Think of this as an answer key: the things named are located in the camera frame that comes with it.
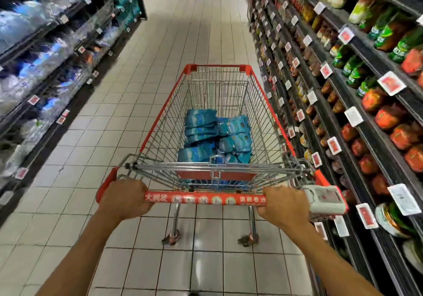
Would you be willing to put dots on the person's right forearm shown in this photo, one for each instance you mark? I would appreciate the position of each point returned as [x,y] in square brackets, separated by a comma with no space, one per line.
[330,262]

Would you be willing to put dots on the rows of small brown packets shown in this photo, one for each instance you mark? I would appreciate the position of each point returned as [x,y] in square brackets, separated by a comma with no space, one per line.
[310,59]

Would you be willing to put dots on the white bowl pack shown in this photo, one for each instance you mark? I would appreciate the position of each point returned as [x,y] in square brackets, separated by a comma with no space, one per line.
[414,256]

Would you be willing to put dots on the red metal shopping cart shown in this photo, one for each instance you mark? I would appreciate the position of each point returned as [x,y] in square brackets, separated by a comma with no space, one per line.
[205,199]

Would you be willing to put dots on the dark shelf unit with snacks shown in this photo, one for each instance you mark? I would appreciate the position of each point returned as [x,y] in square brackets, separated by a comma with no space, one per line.
[373,57]

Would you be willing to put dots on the person's left fingers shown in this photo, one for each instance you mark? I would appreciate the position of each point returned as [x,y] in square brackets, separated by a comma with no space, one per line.
[132,184]

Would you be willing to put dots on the row of green snack bags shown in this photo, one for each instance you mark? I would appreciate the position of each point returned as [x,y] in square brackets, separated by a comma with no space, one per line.
[405,46]

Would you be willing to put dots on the dark shelf unit with clear packets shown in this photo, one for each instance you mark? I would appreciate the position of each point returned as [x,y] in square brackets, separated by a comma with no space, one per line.
[59,130]

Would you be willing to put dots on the row of red orange snack bags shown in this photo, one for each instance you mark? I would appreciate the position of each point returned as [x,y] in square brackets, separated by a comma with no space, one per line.
[388,117]

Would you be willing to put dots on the rows of clear plastic packets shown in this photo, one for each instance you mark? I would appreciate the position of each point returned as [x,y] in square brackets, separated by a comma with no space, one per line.
[36,57]

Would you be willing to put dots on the person's right hand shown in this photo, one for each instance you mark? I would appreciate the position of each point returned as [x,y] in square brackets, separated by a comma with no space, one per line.
[286,208]

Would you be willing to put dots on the person's left hand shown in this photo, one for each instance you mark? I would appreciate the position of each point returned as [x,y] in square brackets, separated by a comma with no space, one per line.
[124,201]

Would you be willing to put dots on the person's right fingers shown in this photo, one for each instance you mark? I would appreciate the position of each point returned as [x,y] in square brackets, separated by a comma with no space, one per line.
[281,190]

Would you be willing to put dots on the pile of blue packets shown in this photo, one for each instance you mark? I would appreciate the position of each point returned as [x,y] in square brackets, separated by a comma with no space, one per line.
[201,120]

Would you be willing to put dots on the row of white red price tags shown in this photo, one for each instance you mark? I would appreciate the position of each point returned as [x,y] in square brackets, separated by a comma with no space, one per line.
[391,83]
[33,100]

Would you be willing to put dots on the person's left forearm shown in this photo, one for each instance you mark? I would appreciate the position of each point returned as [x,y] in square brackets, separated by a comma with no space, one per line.
[79,259]

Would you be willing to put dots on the green lidded bowl pack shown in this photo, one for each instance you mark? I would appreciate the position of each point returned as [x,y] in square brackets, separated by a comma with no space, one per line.
[393,221]

